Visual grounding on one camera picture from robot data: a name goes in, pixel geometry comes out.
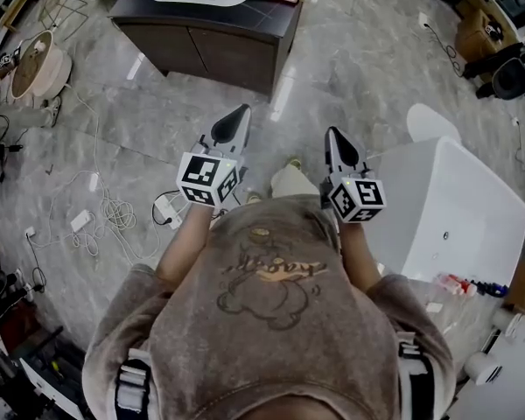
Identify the person's right forearm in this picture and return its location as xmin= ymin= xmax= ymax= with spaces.
xmin=339 ymin=219 xmax=384 ymax=295

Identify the black vanity cabinet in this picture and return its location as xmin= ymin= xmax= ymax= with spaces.
xmin=108 ymin=0 xmax=315 ymax=103

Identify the blue black tool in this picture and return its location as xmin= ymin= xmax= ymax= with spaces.
xmin=472 ymin=279 xmax=509 ymax=298

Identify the person's left forearm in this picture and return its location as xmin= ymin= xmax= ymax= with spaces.
xmin=155 ymin=202 xmax=218 ymax=291

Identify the white oval board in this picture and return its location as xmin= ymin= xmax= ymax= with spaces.
xmin=406 ymin=102 xmax=463 ymax=144

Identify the small cardboard box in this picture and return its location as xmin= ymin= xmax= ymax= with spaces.
xmin=457 ymin=0 xmax=495 ymax=17

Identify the round beige side table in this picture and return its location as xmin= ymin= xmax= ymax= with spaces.
xmin=9 ymin=30 xmax=74 ymax=102

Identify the white bathtub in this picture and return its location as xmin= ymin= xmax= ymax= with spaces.
xmin=367 ymin=136 xmax=525 ymax=289

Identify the large cardboard box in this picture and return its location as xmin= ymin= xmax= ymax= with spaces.
xmin=454 ymin=9 xmax=521 ymax=63

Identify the person's beige trouser leg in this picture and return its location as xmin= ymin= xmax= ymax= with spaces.
xmin=269 ymin=164 xmax=321 ymax=200

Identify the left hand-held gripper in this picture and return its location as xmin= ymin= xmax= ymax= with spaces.
xmin=176 ymin=104 xmax=251 ymax=209

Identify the black cable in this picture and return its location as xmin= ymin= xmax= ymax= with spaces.
xmin=424 ymin=23 xmax=467 ymax=78

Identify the black white shoulder strap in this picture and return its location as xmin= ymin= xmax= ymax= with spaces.
xmin=115 ymin=350 xmax=153 ymax=413
xmin=396 ymin=328 xmax=437 ymax=413

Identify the white cable bundle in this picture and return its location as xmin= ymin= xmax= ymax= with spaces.
xmin=94 ymin=171 xmax=139 ymax=257

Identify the black chair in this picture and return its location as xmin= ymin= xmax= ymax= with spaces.
xmin=475 ymin=56 xmax=525 ymax=101

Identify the person's brown printed t-shirt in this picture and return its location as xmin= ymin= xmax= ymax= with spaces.
xmin=82 ymin=193 xmax=456 ymax=420

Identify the white paper roll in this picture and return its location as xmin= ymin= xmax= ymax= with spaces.
xmin=465 ymin=350 xmax=505 ymax=387

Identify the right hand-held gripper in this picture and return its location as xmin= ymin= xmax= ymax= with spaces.
xmin=318 ymin=125 xmax=387 ymax=225

